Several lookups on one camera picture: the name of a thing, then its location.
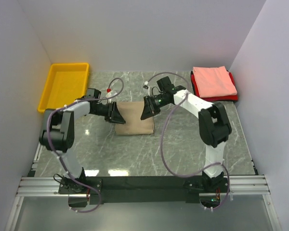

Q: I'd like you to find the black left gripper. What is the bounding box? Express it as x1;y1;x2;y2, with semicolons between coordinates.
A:
92;101;126;125

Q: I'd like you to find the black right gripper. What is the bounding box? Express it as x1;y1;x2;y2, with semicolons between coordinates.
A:
140;95;170;121

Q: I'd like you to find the beige t-shirt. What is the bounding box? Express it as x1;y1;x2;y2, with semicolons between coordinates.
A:
115;101;155;135

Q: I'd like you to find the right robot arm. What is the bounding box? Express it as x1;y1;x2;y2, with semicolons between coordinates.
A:
141;77;232;192

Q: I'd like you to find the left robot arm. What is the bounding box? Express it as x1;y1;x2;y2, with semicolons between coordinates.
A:
39;88;126;193

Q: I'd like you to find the yellow plastic bin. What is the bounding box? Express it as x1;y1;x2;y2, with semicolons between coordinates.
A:
37;63;90;114

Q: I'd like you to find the folded pink t-shirt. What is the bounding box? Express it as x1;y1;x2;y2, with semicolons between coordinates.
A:
193;66;237;98

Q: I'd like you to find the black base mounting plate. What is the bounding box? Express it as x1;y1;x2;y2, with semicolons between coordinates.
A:
58;176;229;205

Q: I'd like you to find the folded red t-shirt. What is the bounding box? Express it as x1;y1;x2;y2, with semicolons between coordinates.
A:
190;71;238;102

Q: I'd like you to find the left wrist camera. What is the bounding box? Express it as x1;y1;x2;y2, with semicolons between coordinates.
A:
106;88;118;100

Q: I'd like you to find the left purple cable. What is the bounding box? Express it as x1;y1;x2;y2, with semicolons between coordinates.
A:
46;78;125;214

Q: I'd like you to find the purple cable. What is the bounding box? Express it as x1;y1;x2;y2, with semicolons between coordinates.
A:
146;72;233;211
46;78;125;214

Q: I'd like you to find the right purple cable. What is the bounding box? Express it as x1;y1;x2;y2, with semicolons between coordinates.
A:
146;72;233;211

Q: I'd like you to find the aluminium rail frame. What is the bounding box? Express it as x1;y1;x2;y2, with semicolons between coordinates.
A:
4;115;284;231

